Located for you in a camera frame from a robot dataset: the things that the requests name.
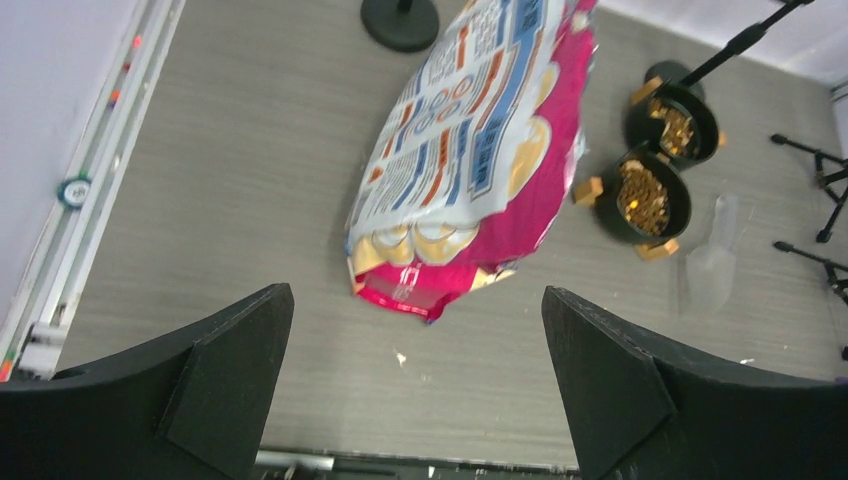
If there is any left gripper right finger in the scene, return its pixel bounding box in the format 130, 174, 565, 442
541, 286, 847, 479

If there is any green microphone tripod stand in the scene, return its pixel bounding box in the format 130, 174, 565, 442
769, 133, 847, 244

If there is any far black pet bowl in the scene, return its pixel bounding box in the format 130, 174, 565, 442
622, 77, 726, 172

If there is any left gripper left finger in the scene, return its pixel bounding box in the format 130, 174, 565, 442
1, 283, 295, 479

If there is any kibble in bowl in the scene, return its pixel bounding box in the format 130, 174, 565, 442
617, 160, 669, 236
649, 98, 698, 156

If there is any colourful pet food bag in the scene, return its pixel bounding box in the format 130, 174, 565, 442
345, 1, 596, 322

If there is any black pet bowl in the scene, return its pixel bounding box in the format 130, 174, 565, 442
573, 143, 693, 261
622, 77, 726, 172

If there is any kibble in near bowl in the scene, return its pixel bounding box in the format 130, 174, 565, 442
617, 160, 669, 236

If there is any near black pet bowl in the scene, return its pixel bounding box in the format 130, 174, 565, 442
573, 143, 693, 261

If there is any kibble in far bowl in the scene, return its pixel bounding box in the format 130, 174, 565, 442
649, 98, 698, 156

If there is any clear plastic scoop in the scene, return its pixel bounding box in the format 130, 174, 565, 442
684, 193, 739, 314

